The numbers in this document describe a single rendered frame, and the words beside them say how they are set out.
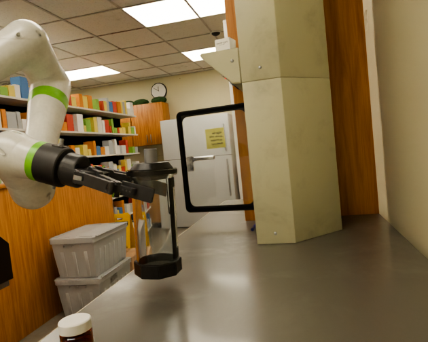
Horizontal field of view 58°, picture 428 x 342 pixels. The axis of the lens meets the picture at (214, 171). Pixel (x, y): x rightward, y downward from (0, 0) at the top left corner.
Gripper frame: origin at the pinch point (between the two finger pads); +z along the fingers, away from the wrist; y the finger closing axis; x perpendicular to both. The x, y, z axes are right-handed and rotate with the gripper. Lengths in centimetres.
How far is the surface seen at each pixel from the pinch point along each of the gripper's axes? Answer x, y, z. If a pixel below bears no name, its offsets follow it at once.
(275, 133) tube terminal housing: -17.8, 32.5, 21.4
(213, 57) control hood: -35.4, 32.9, -0.8
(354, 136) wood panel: -23, 69, 47
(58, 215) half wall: 89, 215, -153
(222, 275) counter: 16.4, 6.2, 18.6
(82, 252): 103, 190, -111
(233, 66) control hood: -33.7, 32.8, 5.5
